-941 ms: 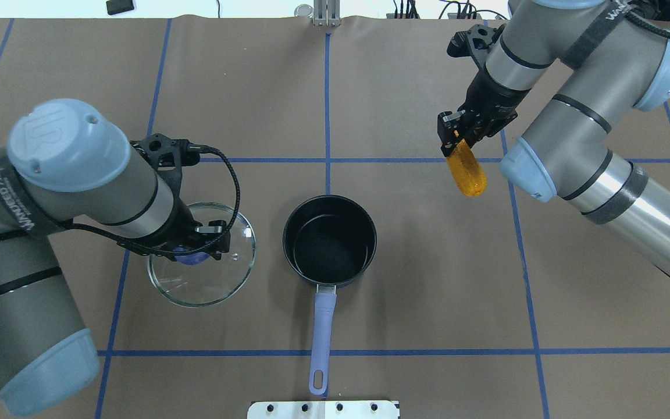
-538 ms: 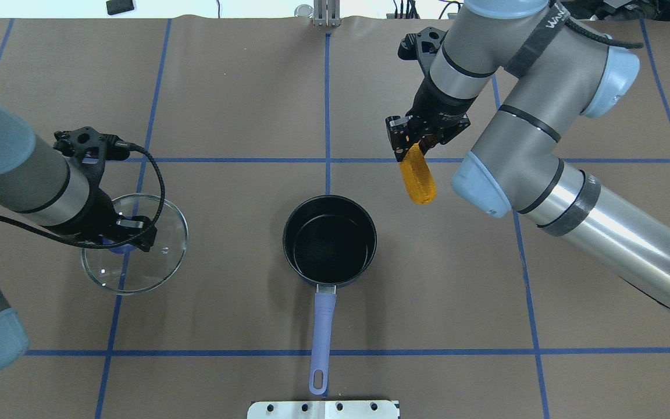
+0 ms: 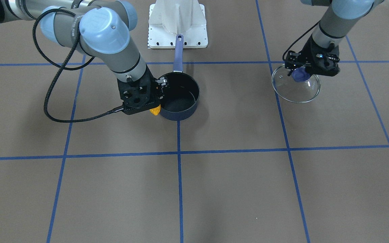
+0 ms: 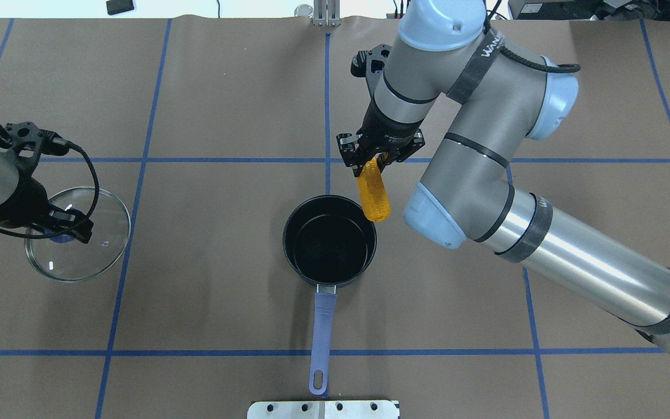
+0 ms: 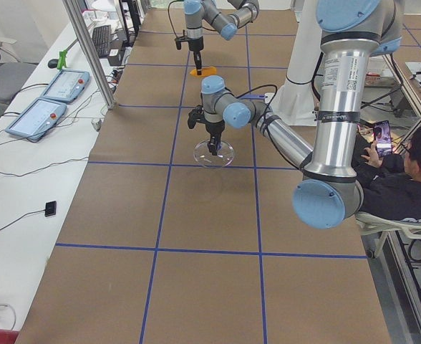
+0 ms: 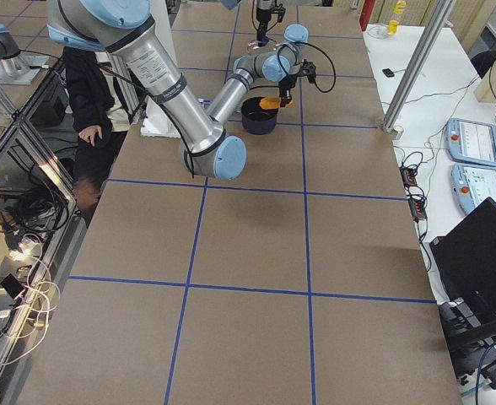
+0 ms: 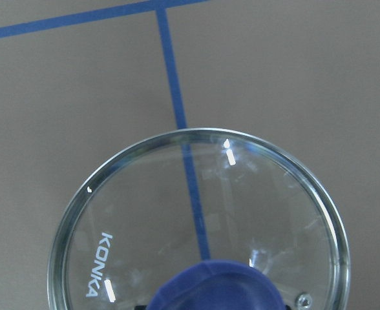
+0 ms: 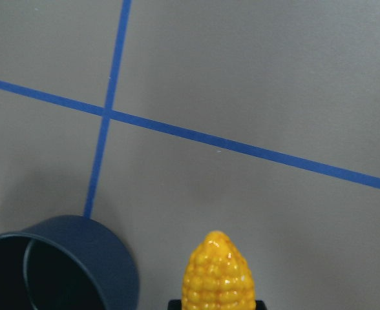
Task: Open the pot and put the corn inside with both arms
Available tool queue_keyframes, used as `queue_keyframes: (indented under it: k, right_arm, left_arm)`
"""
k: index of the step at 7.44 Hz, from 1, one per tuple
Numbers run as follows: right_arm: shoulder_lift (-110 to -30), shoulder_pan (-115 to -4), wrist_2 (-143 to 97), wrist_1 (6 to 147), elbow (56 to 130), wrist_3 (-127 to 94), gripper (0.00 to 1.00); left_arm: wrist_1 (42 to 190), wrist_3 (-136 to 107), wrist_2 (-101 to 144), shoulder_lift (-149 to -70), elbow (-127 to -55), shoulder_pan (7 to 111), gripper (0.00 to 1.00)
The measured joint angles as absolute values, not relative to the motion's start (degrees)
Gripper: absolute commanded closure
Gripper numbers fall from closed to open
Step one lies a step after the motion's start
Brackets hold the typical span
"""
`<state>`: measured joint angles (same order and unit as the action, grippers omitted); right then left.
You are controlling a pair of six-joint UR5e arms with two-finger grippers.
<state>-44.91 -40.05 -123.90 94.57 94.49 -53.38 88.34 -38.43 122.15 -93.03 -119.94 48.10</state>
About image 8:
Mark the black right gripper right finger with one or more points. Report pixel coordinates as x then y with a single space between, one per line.
260 305

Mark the dark blue saucepan purple handle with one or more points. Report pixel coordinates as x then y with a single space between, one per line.
66 262

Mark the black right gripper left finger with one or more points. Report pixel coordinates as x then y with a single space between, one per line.
175 304

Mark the yellow corn cob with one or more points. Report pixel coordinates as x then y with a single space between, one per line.
217 276

